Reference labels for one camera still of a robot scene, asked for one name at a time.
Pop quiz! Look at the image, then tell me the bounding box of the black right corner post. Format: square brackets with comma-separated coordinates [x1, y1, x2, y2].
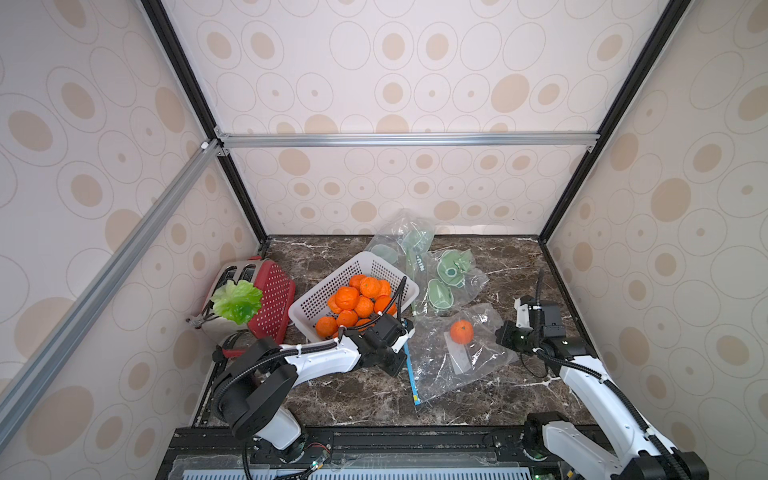
[538, 0, 694, 244]

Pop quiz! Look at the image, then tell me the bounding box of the black left corner post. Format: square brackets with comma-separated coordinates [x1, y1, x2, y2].
[140, 0, 271, 247]

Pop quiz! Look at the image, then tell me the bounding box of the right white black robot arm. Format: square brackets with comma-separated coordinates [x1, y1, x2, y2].
[496, 271, 709, 479]

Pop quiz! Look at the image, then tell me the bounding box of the orange toy mandarin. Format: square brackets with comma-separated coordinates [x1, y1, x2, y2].
[354, 296, 374, 319]
[327, 295, 342, 314]
[378, 279, 392, 297]
[349, 275, 365, 289]

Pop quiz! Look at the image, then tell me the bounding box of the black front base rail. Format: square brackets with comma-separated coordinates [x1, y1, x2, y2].
[156, 425, 569, 479]

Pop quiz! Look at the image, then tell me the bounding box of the silver aluminium rail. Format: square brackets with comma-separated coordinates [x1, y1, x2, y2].
[220, 131, 600, 149]
[1, 139, 222, 449]

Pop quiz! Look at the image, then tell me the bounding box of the green-seal clear zip-top bag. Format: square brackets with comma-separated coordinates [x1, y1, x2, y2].
[412, 249, 489, 315]

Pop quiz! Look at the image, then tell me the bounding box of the green toy lettuce leaf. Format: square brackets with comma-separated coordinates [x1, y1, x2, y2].
[211, 280, 263, 325]

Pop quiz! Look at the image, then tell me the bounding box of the white perforated plastic basket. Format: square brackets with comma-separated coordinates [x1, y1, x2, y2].
[289, 251, 419, 342]

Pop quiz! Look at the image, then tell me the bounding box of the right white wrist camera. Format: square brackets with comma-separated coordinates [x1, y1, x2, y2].
[514, 295, 535, 330]

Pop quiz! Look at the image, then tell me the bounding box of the silver aluminium back rail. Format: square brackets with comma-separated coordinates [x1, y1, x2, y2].
[220, 131, 600, 149]

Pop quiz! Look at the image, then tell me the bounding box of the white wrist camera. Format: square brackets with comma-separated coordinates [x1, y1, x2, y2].
[392, 319, 415, 353]
[514, 295, 535, 330]

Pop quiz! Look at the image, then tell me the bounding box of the silver aluminium left rail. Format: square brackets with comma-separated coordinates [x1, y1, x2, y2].
[1, 139, 222, 449]

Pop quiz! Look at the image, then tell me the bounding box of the blue-seal clear zip-top bag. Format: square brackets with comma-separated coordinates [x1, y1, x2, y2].
[406, 303, 519, 405]

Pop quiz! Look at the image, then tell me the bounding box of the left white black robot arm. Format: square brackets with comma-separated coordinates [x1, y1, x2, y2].
[211, 277, 415, 479]

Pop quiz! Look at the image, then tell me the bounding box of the black corner post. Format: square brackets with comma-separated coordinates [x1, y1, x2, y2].
[538, 0, 694, 244]
[140, 0, 271, 247]

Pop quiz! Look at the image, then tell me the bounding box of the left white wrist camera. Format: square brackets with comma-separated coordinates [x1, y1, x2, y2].
[392, 319, 415, 353]

